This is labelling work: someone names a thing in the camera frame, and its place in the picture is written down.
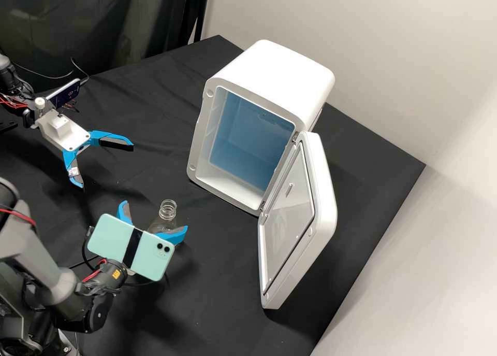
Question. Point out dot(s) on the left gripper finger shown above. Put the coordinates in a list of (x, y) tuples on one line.
[(175, 235)]

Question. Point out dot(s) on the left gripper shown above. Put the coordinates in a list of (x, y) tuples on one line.
[(64, 132)]

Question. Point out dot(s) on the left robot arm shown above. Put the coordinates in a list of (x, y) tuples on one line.
[(8, 84)]

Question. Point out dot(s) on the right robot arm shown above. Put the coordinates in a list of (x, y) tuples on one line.
[(42, 270)]

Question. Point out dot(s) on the clear flask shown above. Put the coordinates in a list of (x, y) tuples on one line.
[(164, 218)]

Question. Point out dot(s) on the box door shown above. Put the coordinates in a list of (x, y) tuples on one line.
[(297, 220)]

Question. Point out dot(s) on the white box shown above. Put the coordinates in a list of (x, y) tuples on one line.
[(248, 126)]

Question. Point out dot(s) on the right wrist camera phone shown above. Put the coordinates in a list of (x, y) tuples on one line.
[(130, 246)]

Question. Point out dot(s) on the wrist camera phone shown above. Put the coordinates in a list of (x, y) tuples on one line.
[(130, 246), (62, 95)]

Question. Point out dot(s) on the left wrist camera phone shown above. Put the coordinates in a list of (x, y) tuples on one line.
[(62, 95)]

